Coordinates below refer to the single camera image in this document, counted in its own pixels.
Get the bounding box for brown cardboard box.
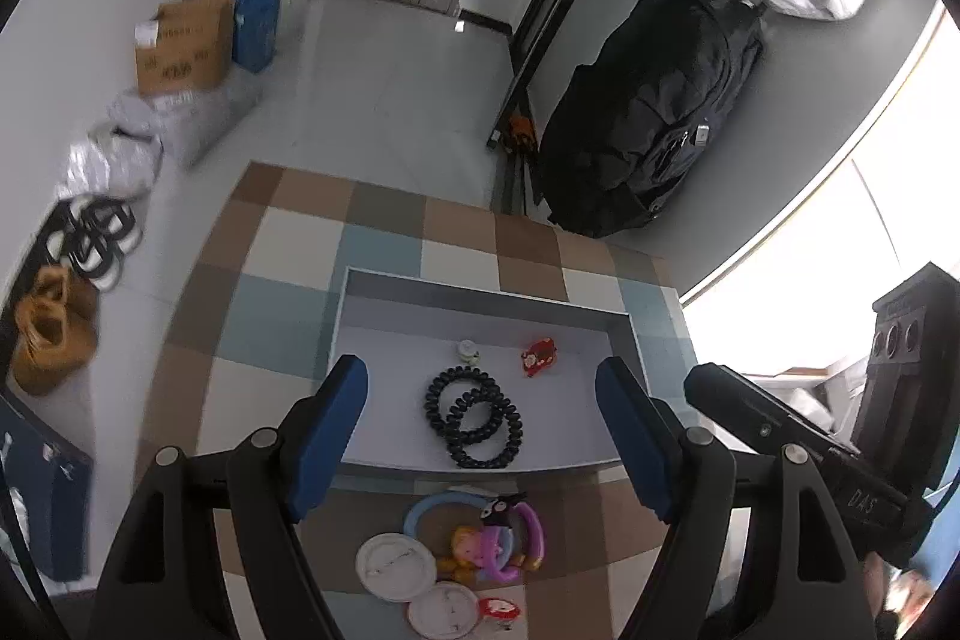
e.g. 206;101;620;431
133;0;235;96

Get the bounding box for red white small charm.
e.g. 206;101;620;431
478;596;523;630

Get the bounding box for white plastic bag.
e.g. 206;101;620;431
55;124;163;200

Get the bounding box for white round badge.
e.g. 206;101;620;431
355;533;438;604
407;581;480;640

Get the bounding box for checkered tablecloth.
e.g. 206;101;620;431
142;163;695;638

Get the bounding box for tan boots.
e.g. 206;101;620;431
11;265;99;396

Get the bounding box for red hair clip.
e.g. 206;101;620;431
521;338;558;377

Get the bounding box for black white sneakers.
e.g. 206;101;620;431
43;195;142;292

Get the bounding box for grey jewelry tray box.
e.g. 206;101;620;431
331;268;644;474

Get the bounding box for black spiral hair tie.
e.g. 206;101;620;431
423;363;505;439
440;388;526;470

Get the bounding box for small white round pin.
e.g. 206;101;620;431
457;339;480;365

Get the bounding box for grey plastic mailer bag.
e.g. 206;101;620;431
107;68;263;170

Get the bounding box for blue cardboard box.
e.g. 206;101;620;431
233;0;280;73

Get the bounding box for black backpack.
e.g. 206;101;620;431
535;0;766;239

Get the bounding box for blue ring with doll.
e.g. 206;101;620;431
401;489;520;587

